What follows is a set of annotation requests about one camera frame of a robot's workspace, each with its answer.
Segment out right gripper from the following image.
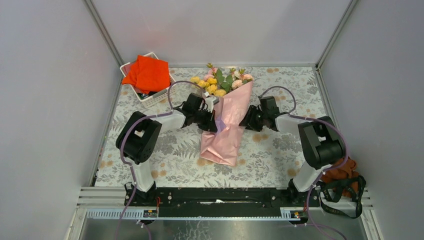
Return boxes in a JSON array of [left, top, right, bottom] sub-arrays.
[[238, 105, 267, 133]]

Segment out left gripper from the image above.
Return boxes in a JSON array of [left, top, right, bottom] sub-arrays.
[[192, 107, 218, 132]]

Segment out yellow flower stem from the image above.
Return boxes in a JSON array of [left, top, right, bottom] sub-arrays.
[[190, 74, 228, 97]]

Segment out pink flower stem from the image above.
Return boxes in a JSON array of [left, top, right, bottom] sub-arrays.
[[204, 62, 219, 80]]

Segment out pink white rose stems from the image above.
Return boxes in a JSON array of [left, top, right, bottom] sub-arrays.
[[214, 68, 254, 94]]

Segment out black strap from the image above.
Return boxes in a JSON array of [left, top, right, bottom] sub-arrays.
[[314, 174, 367, 220]]

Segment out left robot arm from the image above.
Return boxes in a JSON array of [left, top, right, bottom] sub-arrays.
[[115, 93, 220, 206]]

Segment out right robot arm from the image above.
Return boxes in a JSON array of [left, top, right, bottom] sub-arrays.
[[239, 96, 346, 206]]

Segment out floral table cloth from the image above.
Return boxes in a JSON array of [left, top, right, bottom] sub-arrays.
[[94, 66, 326, 188]]

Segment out orange cloth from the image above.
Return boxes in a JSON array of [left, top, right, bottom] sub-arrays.
[[122, 55, 171, 94]]

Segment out brown cloth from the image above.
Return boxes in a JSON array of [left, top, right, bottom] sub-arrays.
[[320, 157, 360, 198]]

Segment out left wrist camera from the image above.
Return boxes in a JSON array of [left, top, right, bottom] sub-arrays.
[[202, 95, 220, 113]]

